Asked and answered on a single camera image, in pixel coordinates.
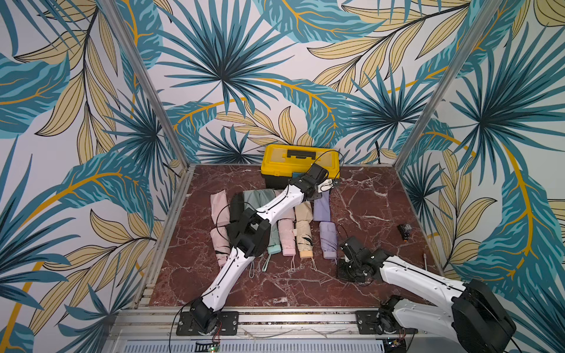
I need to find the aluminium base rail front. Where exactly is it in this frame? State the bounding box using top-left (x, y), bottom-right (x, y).
top-left (103, 307), bottom-right (486, 353)

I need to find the mint sleeved umbrella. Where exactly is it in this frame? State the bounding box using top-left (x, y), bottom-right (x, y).
top-left (267, 228), bottom-right (282, 254)

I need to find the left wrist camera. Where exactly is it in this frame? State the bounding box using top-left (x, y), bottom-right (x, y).
top-left (316, 179), bottom-right (336, 193)

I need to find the yellow black toolbox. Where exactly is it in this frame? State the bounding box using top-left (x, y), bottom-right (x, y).
top-left (260, 144), bottom-right (340, 190)

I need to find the aluminium frame rail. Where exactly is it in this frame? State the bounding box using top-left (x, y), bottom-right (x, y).
top-left (99, 0), bottom-right (190, 170)
top-left (393, 0), bottom-right (503, 172)

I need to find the lavender umbrella sleeve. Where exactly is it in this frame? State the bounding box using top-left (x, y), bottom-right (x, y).
top-left (313, 191), bottom-right (331, 222)

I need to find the mint umbrella sleeve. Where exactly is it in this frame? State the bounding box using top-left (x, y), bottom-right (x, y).
top-left (243, 189), bottom-right (276, 210)

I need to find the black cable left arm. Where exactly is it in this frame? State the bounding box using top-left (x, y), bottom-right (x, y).
top-left (213, 200), bottom-right (248, 235)

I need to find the beige umbrella sleeve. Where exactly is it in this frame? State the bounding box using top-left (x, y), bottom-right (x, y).
top-left (294, 202), bottom-right (313, 223)

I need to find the small black electrical part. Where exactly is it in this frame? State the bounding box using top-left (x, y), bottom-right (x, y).
top-left (397, 224), bottom-right (413, 241)

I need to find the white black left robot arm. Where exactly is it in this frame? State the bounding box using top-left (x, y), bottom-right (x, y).
top-left (188, 163), bottom-right (333, 334)

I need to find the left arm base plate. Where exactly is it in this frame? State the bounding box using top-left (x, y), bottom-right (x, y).
top-left (176, 311), bottom-right (239, 336)

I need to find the pink umbrella sleeve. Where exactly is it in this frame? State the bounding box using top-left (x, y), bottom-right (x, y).
top-left (210, 190), bottom-right (230, 227)
top-left (280, 207), bottom-right (296, 221)

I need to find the aluminium frame rail left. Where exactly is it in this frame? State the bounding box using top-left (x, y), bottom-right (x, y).
top-left (99, 0), bottom-right (190, 170)

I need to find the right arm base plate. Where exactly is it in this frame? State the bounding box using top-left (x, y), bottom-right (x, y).
top-left (355, 308), bottom-right (418, 335)

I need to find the pink sleeved umbrella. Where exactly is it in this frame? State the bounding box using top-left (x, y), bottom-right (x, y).
top-left (278, 219), bottom-right (296, 257)

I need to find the lavender sleeved umbrella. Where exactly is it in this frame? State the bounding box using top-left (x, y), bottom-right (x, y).
top-left (319, 222), bottom-right (338, 260)

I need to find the beige sleeved umbrella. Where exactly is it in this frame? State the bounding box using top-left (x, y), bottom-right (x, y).
top-left (296, 221), bottom-right (313, 258)

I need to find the aluminium frame rail right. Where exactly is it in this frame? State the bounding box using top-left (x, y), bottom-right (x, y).
top-left (393, 0), bottom-right (503, 172)

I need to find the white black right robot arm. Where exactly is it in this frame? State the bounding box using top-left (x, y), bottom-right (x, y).
top-left (338, 237), bottom-right (516, 352)

